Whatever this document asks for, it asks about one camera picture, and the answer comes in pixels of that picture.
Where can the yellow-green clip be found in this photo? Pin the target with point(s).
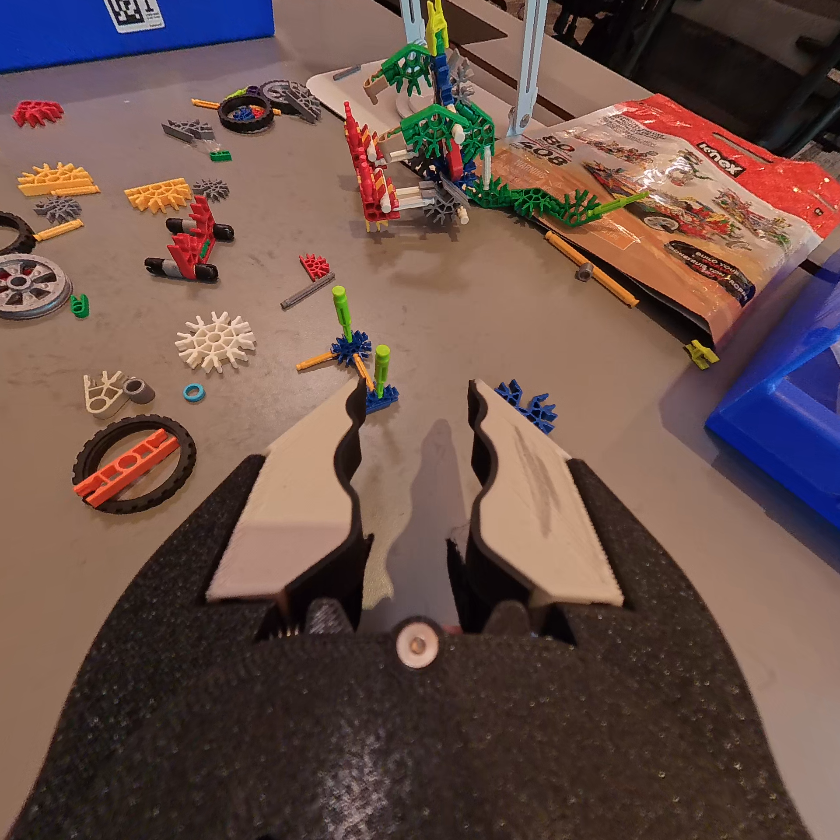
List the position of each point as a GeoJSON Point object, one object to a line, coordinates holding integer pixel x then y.
{"type": "Point", "coordinates": [702, 354]}

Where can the orange ladder connector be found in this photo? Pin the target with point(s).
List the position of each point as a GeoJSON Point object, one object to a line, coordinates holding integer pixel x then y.
{"type": "Point", "coordinates": [98, 489]}

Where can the blue plastic storage bin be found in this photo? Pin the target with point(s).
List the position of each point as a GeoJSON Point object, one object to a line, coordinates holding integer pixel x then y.
{"type": "Point", "coordinates": [774, 407]}

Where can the red fan connector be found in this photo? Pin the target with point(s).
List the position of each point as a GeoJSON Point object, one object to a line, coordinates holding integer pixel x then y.
{"type": "Point", "coordinates": [36, 113]}

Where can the white printed tag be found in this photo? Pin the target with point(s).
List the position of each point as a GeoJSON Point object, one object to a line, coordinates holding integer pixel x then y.
{"type": "Point", "coordinates": [134, 14]}

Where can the yellow fan connector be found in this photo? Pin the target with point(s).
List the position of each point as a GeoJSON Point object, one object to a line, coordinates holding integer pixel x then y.
{"type": "Point", "coordinates": [56, 180]}
{"type": "Point", "coordinates": [157, 195]}

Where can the toy packaging bag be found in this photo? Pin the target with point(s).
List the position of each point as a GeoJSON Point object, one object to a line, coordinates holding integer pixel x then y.
{"type": "Point", "coordinates": [656, 229]}

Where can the short orange rod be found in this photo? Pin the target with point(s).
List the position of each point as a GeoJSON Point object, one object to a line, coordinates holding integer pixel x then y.
{"type": "Point", "coordinates": [205, 103]}

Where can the grey cylindrical spacer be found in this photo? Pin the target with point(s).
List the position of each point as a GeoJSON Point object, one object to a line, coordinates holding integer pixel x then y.
{"type": "Point", "coordinates": [584, 270]}
{"type": "Point", "coordinates": [141, 392]}

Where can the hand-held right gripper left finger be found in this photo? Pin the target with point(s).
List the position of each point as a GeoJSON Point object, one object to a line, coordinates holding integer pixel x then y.
{"type": "Point", "coordinates": [282, 518]}

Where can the blue tagged storage bin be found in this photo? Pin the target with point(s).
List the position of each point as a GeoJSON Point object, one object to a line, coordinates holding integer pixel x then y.
{"type": "Point", "coordinates": [65, 33]}

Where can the dark grey rod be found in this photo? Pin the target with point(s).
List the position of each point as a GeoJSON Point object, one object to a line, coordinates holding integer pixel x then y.
{"type": "Point", "coordinates": [346, 72]}
{"type": "Point", "coordinates": [307, 291]}

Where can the red green white toy model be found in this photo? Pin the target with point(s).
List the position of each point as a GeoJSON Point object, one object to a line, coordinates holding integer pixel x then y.
{"type": "Point", "coordinates": [374, 190]}

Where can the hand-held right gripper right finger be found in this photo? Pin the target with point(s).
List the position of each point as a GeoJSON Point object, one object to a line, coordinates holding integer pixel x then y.
{"type": "Point", "coordinates": [544, 518]}

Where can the white snowflake connector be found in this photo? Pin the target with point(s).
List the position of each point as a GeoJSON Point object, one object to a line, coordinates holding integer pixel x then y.
{"type": "Point", "coordinates": [200, 344]}

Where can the short yellow rod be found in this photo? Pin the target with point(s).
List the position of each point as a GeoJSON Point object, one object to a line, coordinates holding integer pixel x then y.
{"type": "Point", "coordinates": [58, 229]}

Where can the silver wheel hub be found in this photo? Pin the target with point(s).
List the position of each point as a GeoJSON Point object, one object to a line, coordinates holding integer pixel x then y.
{"type": "Point", "coordinates": [62, 289]}

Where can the grey connector with clear piece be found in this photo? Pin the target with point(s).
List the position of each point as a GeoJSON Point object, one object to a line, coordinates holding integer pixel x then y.
{"type": "Point", "coordinates": [184, 128]}

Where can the long yellow rod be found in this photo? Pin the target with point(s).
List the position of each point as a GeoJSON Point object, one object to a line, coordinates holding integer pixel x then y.
{"type": "Point", "coordinates": [617, 289]}

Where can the blue green orange rod assembly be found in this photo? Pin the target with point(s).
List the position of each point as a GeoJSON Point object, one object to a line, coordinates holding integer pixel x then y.
{"type": "Point", "coordinates": [348, 351]}

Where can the white fan-shaped connector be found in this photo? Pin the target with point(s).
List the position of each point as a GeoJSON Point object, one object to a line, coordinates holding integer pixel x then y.
{"type": "Point", "coordinates": [98, 397]}

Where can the small red connector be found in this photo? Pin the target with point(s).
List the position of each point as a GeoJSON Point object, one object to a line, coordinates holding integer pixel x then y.
{"type": "Point", "coordinates": [315, 264]}

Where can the dark grey snowflake connector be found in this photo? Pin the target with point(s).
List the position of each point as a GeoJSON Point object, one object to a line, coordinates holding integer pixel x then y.
{"type": "Point", "coordinates": [58, 208]}
{"type": "Point", "coordinates": [210, 189]}

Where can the large blue double connector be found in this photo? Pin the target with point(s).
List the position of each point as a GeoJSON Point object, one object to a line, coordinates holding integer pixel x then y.
{"type": "Point", "coordinates": [535, 410]}

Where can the black rubber tyre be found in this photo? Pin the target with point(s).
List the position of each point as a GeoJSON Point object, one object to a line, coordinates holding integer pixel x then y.
{"type": "Point", "coordinates": [226, 121]}
{"type": "Point", "coordinates": [187, 453]}
{"type": "Point", "coordinates": [23, 226]}

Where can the red connector assembly black caps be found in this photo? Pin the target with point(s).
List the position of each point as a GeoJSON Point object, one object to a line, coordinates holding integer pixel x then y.
{"type": "Point", "coordinates": [187, 253]}

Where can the white metal stand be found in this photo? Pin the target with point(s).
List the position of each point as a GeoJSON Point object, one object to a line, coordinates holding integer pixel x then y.
{"type": "Point", "coordinates": [328, 92]}

